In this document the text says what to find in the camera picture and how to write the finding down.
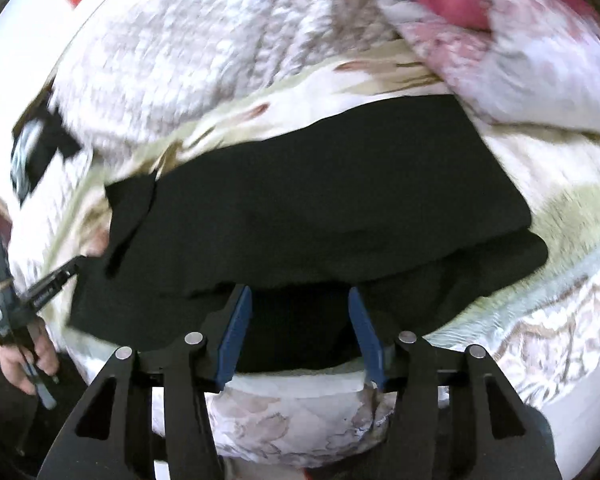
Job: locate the floral fleece blanket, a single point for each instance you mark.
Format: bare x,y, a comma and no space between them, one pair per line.
543,331

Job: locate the quilted grey white bedspread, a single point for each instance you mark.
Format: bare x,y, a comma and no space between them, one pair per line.
137,69

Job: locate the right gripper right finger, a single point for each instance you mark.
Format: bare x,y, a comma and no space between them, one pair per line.
456,414

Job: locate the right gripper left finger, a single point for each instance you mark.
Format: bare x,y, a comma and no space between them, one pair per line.
109,435

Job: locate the black pants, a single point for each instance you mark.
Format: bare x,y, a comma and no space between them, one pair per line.
399,198

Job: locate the pink floral folded comforter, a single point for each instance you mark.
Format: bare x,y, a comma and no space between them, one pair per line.
511,61

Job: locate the dark clothes pile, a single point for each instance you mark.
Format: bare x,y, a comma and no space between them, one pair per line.
39,134

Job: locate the person's left hand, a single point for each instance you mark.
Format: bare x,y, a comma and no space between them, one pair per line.
44,356

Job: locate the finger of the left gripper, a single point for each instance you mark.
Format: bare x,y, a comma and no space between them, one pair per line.
44,291

